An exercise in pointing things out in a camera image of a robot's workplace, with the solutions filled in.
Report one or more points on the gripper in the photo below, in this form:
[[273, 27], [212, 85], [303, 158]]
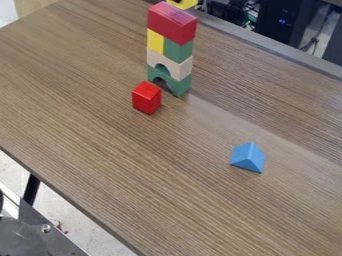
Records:
[[177, 1]]

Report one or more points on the long red block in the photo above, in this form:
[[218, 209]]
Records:
[[172, 23]]

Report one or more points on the yellow cube block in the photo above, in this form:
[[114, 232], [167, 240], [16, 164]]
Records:
[[155, 41]]

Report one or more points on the green cube block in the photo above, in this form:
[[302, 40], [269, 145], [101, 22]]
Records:
[[178, 51]]

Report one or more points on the white arch block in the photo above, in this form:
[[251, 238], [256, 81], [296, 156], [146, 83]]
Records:
[[179, 69]]

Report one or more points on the green arch block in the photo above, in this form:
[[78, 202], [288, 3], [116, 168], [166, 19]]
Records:
[[181, 87]]

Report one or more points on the red cube block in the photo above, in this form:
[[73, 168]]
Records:
[[146, 97]]

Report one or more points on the black computer tower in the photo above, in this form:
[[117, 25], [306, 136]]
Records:
[[285, 18]]

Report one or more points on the blue triangular block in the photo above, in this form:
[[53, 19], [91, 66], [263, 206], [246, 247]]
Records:
[[248, 156]]

